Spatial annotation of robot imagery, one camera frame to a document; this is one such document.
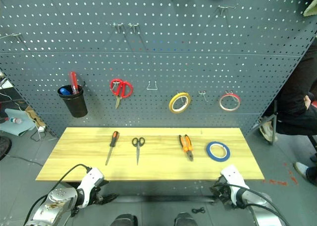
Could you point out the yellow tape roll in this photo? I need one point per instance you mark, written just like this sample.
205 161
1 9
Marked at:
171 104

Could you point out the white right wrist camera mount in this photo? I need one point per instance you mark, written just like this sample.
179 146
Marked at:
234 180

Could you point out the white sneaker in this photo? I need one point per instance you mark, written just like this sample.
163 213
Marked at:
300 167

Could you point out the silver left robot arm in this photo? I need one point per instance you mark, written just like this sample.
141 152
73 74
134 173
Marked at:
53 205

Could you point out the dark rounded shape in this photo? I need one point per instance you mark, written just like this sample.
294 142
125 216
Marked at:
123 219
184 219

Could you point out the white power strip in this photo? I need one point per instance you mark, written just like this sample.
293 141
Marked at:
41 129

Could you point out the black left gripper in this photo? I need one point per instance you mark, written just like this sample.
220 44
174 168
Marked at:
97 189

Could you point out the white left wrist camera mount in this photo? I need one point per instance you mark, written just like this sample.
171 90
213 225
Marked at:
89 184

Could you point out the beige sneaker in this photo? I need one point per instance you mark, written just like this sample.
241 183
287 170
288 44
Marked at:
266 130

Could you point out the black plastic cup holder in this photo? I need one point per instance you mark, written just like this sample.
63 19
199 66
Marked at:
75 104

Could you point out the black round base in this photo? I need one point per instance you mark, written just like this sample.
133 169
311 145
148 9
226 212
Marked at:
3 148

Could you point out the red tape roll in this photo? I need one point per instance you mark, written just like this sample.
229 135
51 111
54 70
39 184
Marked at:
221 102

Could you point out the pale yellow cloth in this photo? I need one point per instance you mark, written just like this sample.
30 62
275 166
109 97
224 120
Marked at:
310 9

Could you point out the grey metal pegboard wall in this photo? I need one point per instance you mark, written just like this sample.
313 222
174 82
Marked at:
158 52

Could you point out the blue tape roll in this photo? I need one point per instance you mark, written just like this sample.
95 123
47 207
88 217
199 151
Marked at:
209 151

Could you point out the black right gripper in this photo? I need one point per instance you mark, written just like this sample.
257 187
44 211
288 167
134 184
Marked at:
224 192

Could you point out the person's bare hand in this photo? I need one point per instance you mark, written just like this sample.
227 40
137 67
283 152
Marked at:
308 101

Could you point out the clear plastic bottle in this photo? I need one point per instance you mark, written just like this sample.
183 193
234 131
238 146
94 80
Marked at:
13 120

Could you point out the brown cardboard box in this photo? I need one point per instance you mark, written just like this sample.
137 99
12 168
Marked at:
34 114

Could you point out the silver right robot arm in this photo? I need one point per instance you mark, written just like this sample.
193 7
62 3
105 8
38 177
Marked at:
260 206

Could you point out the seated person in dark clothes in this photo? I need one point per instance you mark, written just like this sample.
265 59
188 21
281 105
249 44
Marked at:
297 94

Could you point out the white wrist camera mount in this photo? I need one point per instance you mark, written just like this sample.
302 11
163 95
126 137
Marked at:
234 180
89 184

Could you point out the teal cloth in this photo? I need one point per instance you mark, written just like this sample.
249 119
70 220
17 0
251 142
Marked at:
17 127

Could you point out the small metal double hook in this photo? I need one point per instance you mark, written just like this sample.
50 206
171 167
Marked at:
203 94
229 92

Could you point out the long metal pegboard hook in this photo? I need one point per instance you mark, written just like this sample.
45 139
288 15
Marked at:
13 35
225 8

